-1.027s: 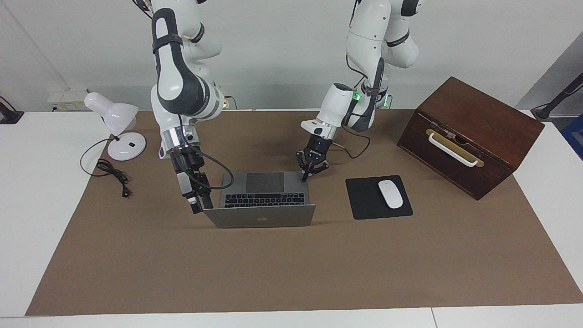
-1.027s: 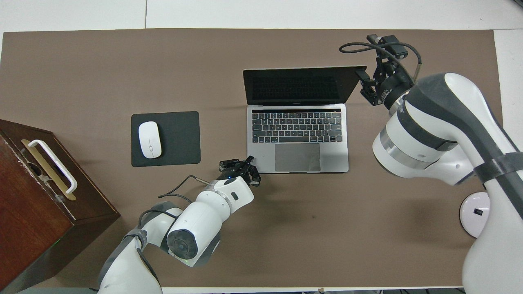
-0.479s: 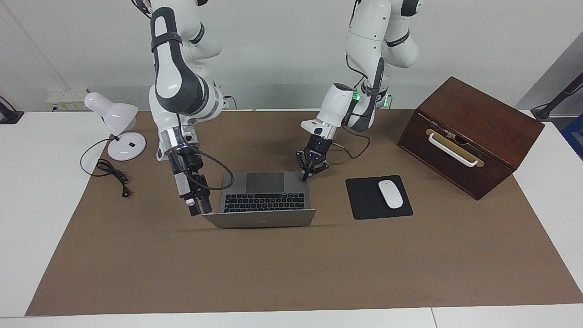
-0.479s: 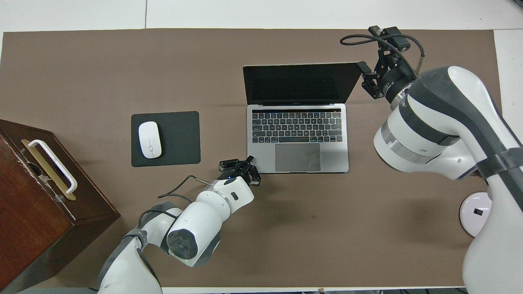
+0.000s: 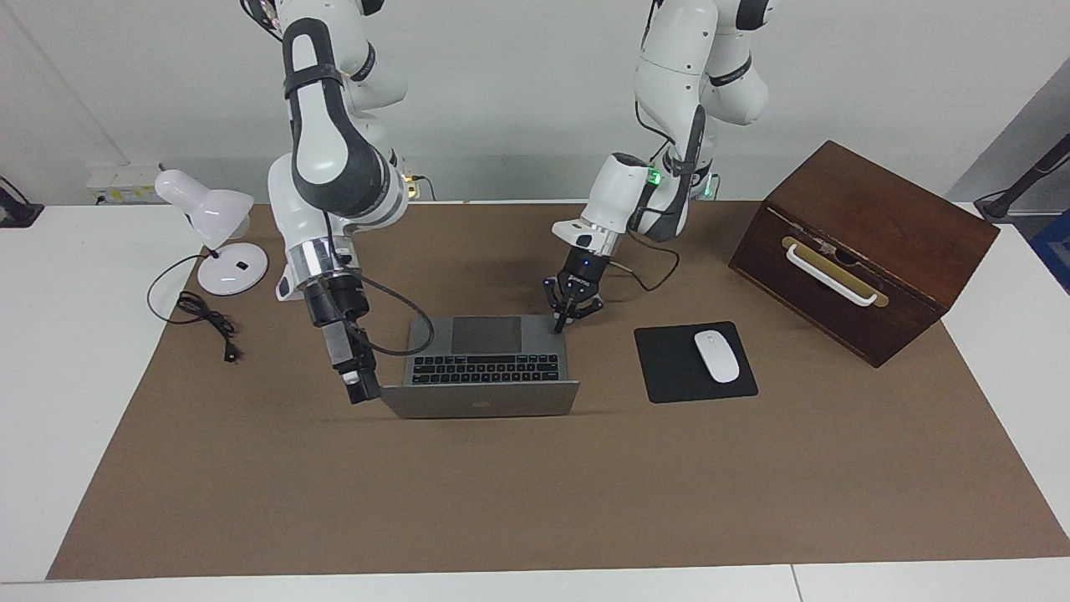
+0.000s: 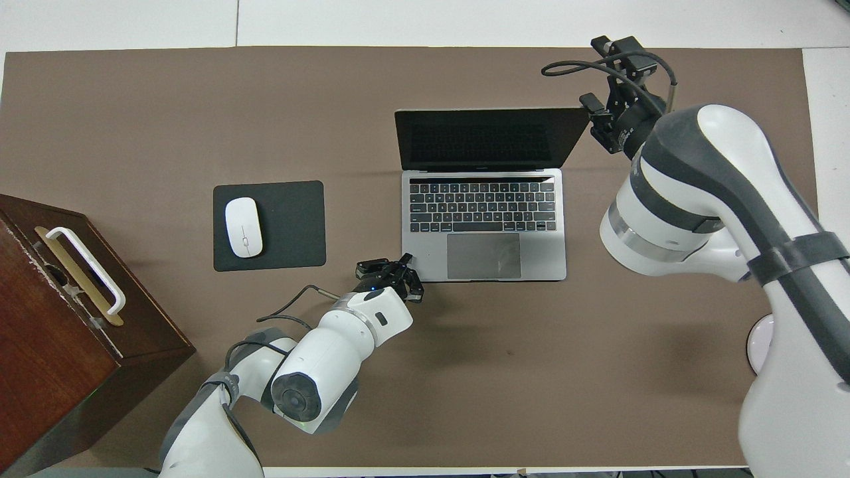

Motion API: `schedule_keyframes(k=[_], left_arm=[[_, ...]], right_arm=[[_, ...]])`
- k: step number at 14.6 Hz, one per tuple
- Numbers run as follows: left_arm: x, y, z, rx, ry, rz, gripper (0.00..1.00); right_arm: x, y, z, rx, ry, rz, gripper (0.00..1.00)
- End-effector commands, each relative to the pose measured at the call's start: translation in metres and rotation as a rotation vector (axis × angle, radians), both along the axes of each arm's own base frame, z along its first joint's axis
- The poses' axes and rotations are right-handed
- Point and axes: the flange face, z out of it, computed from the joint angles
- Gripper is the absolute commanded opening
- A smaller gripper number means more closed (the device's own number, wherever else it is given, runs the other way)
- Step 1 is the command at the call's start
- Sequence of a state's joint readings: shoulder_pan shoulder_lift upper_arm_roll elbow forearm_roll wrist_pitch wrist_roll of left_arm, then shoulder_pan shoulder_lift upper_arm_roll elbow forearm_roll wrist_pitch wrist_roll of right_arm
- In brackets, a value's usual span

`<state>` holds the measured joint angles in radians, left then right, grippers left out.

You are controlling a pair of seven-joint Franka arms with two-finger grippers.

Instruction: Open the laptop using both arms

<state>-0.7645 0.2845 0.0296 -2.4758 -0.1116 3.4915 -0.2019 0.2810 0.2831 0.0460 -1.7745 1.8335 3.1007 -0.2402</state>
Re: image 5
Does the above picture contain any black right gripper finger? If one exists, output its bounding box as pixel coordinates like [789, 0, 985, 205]
[358, 329, 381, 387]
[341, 366, 383, 406]

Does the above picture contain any silver laptop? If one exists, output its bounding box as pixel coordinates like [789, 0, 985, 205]
[380, 314, 581, 420]

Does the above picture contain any black mouse pad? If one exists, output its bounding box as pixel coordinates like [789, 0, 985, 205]
[634, 321, 759, 405]

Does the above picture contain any white computer mouse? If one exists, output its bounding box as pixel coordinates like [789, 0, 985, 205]
[694, 329, 741, 384]

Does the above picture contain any white desk lamp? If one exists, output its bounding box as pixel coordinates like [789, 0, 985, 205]
[154, 169, 269, 296]

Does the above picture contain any brown table mat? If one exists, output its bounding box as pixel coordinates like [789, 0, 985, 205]
[46, 201, 1070, 580]

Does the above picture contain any dark brown wooden box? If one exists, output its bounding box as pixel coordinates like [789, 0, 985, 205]
[728, 140, 1001, 369]

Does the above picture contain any black stand foot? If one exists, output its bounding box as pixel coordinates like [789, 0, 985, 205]
[0, 177, 44, 228]

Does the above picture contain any black tripod stand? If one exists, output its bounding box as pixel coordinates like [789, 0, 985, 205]
[974, 132, 1070, 222]

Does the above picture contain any blue crate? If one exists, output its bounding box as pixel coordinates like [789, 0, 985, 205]
[1030, 209, 1070, 293]

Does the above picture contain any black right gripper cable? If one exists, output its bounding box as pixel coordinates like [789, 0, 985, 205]
[330, 234, 436, 358]

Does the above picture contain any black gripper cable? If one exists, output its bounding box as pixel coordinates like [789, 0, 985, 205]
[330, 234, 436, 358]
[609, 226, 680, 293]

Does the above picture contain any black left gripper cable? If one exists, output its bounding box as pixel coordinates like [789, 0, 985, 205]
[609, 226, 680, 293]

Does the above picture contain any black lamp power cable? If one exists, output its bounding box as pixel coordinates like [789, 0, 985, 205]
[147, 253, 241, 364]

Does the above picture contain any white wall power strip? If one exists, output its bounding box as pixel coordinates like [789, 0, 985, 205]
[86, 163, 161, 206]

